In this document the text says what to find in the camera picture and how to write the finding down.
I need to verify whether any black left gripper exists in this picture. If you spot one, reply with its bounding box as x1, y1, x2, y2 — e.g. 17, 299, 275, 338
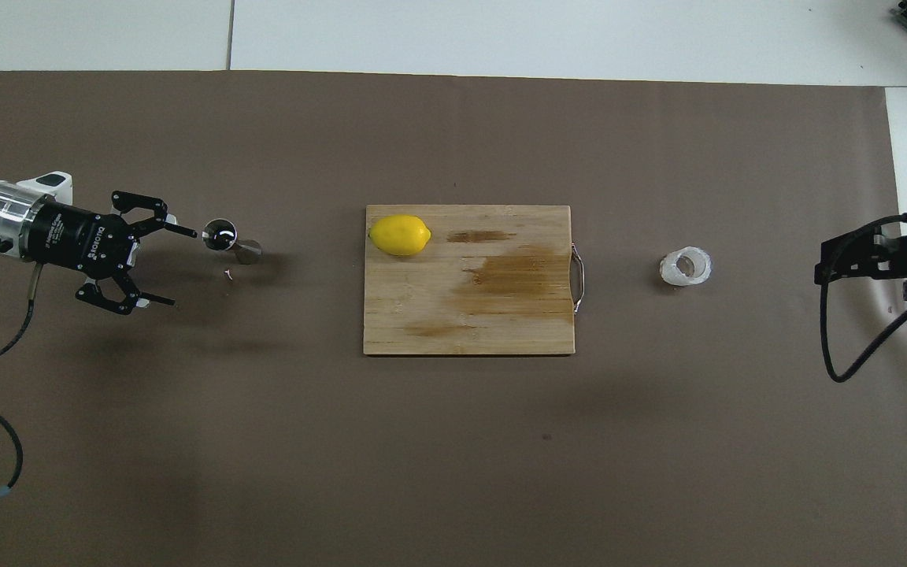
24, 191, 198, 316

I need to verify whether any steel jigger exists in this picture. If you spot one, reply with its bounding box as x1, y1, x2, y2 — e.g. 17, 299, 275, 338
202, 218, 263, 265

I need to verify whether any yellow lemon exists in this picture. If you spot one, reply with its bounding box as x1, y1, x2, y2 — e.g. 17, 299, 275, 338
368, 214, 432, 257

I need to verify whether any wooden cutting board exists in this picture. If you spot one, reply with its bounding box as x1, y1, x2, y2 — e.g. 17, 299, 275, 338
363, 205, 587, 357

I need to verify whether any brown table mat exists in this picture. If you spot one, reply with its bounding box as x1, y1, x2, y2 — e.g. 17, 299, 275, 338
0, 69, 907, 567

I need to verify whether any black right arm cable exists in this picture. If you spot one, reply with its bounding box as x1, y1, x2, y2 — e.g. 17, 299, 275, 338
818, 213, 907, 384

